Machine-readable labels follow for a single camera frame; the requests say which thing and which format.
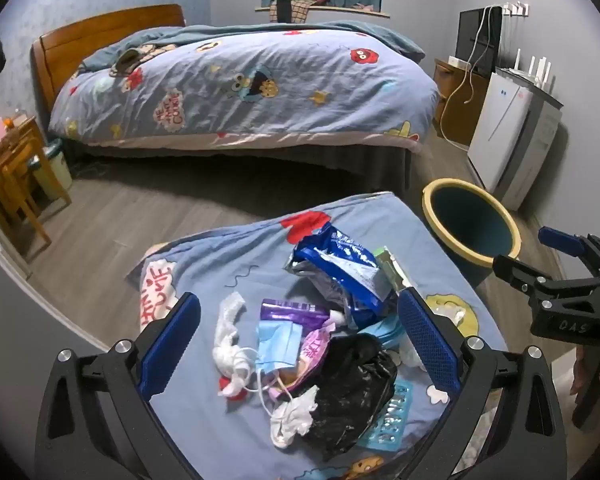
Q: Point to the small white tissue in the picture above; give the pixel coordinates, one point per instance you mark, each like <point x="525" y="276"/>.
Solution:
<point x="410" y="355"/>

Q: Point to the white router with antennas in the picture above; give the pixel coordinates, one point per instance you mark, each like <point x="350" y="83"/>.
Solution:
<point x="535" y="77"/>

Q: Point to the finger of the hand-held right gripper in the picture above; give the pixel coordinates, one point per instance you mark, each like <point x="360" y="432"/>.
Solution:
<point x="515" y="270"/>
<point x="560" y="240"/>

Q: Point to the blue snack bag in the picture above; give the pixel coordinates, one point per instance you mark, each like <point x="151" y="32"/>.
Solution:
<point x="350" y="265"/>

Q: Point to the teal blanket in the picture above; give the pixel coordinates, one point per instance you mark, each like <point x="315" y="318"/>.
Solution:
<point x="380" y="40"/>

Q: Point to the pink wrapper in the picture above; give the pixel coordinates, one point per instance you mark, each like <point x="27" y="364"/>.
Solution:
<point x="312" y="350"/>

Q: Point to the black television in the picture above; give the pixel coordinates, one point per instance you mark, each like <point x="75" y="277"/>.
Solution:
<point x="472" y="35"/>

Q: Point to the printed blue blanket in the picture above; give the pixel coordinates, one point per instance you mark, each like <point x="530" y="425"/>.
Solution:
<point x="205" y="270"/>

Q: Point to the wooden bed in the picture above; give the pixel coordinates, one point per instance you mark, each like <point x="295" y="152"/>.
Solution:
<point x="80" y="45"/>

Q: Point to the white air purifier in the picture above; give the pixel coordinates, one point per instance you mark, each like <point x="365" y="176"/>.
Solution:
<point x="500" y="130"/>

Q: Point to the dark olive pouch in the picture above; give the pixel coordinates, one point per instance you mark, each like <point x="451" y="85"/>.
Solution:
<point x="127" y="61"/>

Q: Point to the grey appliance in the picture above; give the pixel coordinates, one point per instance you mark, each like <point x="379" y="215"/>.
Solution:
<point x="540" y="145"/>

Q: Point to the wooden cabinet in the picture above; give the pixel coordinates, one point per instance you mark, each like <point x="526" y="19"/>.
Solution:
<point x="462" y="110"/>

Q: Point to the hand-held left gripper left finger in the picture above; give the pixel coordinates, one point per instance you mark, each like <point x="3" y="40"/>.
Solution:
<point x="172" y="345"/>

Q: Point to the green packet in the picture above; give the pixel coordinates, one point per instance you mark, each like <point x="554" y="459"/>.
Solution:
<point x="392" y="265"/>

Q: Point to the black plastic bag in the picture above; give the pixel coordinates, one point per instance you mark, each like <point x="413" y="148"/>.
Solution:
<point x="350" y="390"/>

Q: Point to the wooden side table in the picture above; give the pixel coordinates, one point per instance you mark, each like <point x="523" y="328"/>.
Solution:
<point x="15" y="175"/>

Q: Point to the purple wrapper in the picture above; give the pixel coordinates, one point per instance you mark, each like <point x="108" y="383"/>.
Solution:
<point x="285" y="310"/>

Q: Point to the flat white box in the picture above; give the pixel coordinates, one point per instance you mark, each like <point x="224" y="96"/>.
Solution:
<point x="457" y="61"/>

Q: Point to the long white tissue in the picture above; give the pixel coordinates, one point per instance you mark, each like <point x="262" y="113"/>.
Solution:
<point x="225" y="330"/>

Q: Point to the teal blister pack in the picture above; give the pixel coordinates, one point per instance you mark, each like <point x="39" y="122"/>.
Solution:
<point x="392" y="420"/>

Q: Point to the blue face mask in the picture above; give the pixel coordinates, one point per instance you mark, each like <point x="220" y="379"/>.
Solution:
<point x="387" y="330"/>
<point x="277" y="345"/>

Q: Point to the small white bin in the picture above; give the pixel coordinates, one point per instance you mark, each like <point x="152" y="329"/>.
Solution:
<point x="55" y="167"/>

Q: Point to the teal bin with yellow rim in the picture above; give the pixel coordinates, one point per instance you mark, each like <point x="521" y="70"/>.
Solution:
<point x="470" y="225"/>

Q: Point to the plaid cloth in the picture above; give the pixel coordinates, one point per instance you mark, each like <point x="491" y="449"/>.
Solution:
<point x="302" y="10"/>

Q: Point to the person's right hand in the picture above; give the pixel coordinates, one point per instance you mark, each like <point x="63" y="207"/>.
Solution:
<point x="580" y="372"/>

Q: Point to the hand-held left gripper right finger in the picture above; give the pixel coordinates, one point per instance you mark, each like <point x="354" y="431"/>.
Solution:
<point x="427" y="340"/>

